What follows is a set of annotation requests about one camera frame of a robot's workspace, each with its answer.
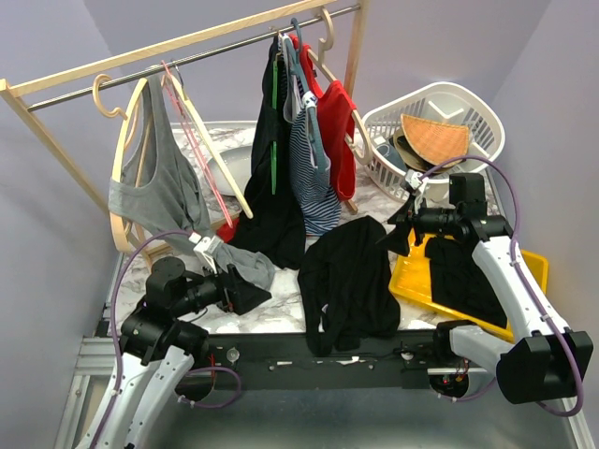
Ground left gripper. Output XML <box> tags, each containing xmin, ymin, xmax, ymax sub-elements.
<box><xmin>172</xmin><ymin>256</ymin><xmax>272</xmax><ymax>317</ymax></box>

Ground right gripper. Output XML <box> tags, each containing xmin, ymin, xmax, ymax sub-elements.
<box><xmin>376</xmin><ymin>193</ymin><xmax>460</xmax><ymax>256</ymax></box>

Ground black tank top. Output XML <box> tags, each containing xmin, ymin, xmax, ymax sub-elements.
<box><xmin>298</xmin><ymin>216</ymin><xmax>401</xmax><ymax>356</ymax></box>

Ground cream wooden hanger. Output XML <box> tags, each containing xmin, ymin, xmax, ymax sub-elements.
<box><xmin>161</xmin><ymin>65</ymin><xmax>255</xmax><ymax>220</ymax></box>

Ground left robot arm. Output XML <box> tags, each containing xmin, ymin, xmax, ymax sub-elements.
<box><xmin>79</xmin><ymin>256</ymin><xmax>271</xmax><ymax>448</ymax></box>

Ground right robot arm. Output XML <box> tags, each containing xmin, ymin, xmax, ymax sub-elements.
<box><xmin>378</xmin><ymin>170</ymin><xmax>593</xmax><ymax>414</ymax></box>

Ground blue striped tank top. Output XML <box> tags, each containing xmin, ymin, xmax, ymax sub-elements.
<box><xmin>282</xmin><ymin>35</ymin><xmax>341</xmax><ymax>236</ymax></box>

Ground grey tank top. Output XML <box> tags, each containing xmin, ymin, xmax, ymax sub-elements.
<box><xmin>108</xmin><ymin>74</ymin><xmax>275</xmax><ymax>290</ymax></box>

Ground red tank top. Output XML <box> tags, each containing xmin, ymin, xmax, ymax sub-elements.
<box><xmin>277</xmin><ymin>35</ymin><xmax>355</xmax><ymax>204</ymax></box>

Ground green plastic hanger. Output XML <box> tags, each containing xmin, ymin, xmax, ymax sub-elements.
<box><xmin>270</xmin><ymin>56</ymin><xmax>278</xmax><ymax>195</ymax></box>

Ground blue grey hanger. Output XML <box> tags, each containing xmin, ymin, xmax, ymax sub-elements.
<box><xmin>288</xmin><ymin>18</ymin><xmax>328</xmax><ymax>174</ymax></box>

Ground wooden hanger under red top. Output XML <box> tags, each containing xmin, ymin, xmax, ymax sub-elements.
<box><xmin>307</xmin><ymin>1</ymin><xmax>373</xmax><ymax>166</ymax></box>

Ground wooden hanger under grey top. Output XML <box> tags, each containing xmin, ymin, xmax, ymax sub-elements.
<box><xmin>92</xmin><ymin>74</ymin><xmax>147</xmax><ymax>253</ymax></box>

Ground yellow plastic tray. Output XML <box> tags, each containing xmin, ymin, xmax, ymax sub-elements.
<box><xmin>387</xmin><ymin>226</ymin><xmax>549</xmax><ymax>346</ymax></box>

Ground hanging black garment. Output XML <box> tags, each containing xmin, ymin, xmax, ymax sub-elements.
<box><xmin>230</xmin><ymin>37</ymin><xmax>306</xmax><ymax>269</ymax></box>

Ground dark items in basket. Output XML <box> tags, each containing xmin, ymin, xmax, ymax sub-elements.
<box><xmin>373</xmin><ymin>125</ymin><xmax>436</xmax><ymax>173</ymax></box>

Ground black cloth in tray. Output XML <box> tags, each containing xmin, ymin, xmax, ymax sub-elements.
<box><xmin>425</xmin><ymin>237</ymin><xmax>507</xmax><ymax>328</ymax></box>

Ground white laundry basket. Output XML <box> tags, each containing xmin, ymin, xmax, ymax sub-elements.
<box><xmin>363</xmin><ymin>81</ymin><xmax>505</xmax><ymax>201</ymax></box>

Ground white oval plate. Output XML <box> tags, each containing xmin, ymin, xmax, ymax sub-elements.
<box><xmin>208</xmin><ymin>145</ymin><xmax>252</xmax><ymax>196</ymax></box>

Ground wooden clothes rack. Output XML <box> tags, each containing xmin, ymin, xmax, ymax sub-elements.
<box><xmin>0</xmin><ymin>0</ymin><xmax>371</xmax><ymax>268</ymax></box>

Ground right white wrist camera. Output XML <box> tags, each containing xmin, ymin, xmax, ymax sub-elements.
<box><xmin>402</xmin><ymin>169</ymin><xmax>429</xmax><ymax>196</ymax></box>

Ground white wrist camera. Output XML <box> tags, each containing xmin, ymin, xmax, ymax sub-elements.
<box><xmin>402</xmin><ymin>169</ymin><xmax>429</xmax><ymax>196</ymax></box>
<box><xmin>188</xmin><ymin>232</ymin><xmax>222</xmax><ymax>273</ymax></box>

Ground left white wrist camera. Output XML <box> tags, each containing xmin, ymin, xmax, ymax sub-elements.
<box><xmin>188</xmin><ymin>232</ymin><xmax>222</xmax><ymax>273</ymax></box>

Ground black mounting rail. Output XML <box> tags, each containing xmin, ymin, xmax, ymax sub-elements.
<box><xmin>177</xmin><ymin>329</ymin><xmax>474</xmax><ymax>392</ymax></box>

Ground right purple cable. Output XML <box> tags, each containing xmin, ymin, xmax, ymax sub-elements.
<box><xmin>423</xmin><ymin>155</ymin><xmax>587</xmax><ymax>417</ymax></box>

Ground purple cable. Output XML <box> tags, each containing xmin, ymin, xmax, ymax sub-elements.
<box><xmin>91</xmin><ymin>228</ymin><xmax>242</xmax><ymax>449</ymax></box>
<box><xmin>423</xmin><ymin>155</ymin><xmax>587</xmax><ymax>417</ymax></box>

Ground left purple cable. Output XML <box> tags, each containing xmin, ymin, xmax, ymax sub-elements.
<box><xmin>91</xmin><ymin>228</ymin><xmax>242</xmax><ymax>449</ymax></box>

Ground pink wire hanger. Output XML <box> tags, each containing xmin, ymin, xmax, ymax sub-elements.
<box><xmin>160</xmin><ymin>59</ymin><xmax>234</xmax><ymax>228</ymax></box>

